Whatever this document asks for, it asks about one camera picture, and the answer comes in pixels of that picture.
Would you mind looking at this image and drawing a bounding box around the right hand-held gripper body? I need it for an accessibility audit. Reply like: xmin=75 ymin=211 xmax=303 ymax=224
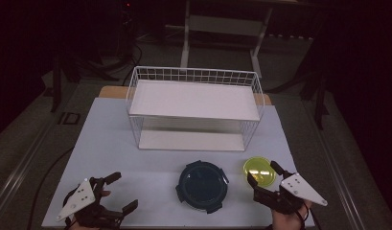
xmin=252 ymin=172 xmax=329 ymax=216

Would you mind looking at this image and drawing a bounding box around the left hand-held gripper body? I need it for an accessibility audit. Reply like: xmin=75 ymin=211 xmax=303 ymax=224
xmin=55 ymin=176 xmax=125 ymax=230

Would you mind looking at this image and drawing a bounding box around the yellow-green plastic bowl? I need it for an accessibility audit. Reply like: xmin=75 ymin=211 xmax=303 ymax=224
xmin=242 ymin=155 xmax=277 ymax=188

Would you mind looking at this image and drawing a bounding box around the round container with dark lid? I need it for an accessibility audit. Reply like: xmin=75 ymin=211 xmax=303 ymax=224
xmin=174 ymin=159 xmax=230 ymax=215

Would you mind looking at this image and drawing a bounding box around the white wire shelf rack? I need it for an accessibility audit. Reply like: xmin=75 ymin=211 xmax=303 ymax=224
xmin=126 ymin=65 xmax=265 ymax=152

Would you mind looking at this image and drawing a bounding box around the person's left hand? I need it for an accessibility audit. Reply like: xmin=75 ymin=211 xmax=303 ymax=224
xmin=68 ymin=189 xmax=112 ymax=230

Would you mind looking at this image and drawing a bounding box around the person's right hand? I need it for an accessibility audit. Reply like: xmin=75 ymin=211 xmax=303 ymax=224
xmin=271 ymin=199 xmax=313 ymax=230

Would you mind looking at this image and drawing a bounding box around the pale blue table sheet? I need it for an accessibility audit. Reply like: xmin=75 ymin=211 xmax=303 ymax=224
xmin=41 ymin=97 xmax=316 ymax=228

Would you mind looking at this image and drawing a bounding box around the dark floor socket plate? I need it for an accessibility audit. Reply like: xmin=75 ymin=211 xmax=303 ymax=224
xmin=58 ymin=111 xmax=81 ymax=127

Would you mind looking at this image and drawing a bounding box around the dark metal stand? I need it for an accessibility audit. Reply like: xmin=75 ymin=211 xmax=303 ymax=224
xmin=49 ymin=54 xmax=81 ymax=113
xmin=298 ymin=71 xmax=331 ymax=130

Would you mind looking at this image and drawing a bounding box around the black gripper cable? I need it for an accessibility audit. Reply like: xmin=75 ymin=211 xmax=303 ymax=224
xmin=284 ymin=195 xmax=311 ymax=230

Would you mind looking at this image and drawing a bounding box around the black floor cable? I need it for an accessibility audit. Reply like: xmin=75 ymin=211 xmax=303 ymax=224
xmin=25 ymin=146 xmax=75 ymax=230

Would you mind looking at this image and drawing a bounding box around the metal floor rail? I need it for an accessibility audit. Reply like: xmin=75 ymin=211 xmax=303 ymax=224
xmin=0 ymin=118 xmax=58 ymax=219
xmin=300 ymin=95 xmax=368 ymax=230

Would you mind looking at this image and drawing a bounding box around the black cable bundle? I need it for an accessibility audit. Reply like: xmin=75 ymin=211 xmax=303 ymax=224
xmin=118 ymin=41 xmax=144 ymax=87

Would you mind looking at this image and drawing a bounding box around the white metal stand frame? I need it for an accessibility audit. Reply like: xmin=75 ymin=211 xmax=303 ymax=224
xmin=179 ymin=0 xmax=274 ymax=80

